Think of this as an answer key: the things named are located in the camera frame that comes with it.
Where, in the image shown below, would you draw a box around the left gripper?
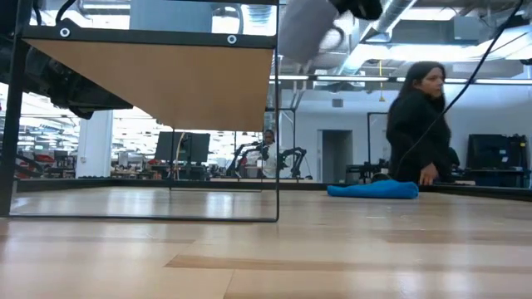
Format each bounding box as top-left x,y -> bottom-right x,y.
37,56 -> 135,121

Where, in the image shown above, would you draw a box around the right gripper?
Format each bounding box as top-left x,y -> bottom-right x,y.
330,0 -> 384,22

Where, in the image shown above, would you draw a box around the grey-blue mug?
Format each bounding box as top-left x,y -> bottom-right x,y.
277,0 -> 347,65

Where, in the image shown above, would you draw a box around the white pillar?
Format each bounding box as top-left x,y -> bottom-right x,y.
75,109 -> 115,179

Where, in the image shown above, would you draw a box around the black background monitors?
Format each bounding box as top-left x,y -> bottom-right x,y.
154,131 -> 212,166

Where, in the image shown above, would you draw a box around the person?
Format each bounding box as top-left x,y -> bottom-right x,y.
385,61 -> 455,187
258,129 -> 278,180

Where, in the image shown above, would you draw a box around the black background robot arms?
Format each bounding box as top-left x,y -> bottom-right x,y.
225,140 -> 309,180

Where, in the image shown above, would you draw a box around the blue cloth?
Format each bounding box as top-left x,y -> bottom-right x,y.
326,179 -> 421,201

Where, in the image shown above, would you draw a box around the black equipment cabinet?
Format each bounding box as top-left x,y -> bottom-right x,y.
465,133 -> 530,189

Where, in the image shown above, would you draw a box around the ceiling air duct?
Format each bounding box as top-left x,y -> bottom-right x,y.
335,0 -> 421,76

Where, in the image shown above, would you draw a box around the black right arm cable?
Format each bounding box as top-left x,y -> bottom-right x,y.
392,0 -> 525,178

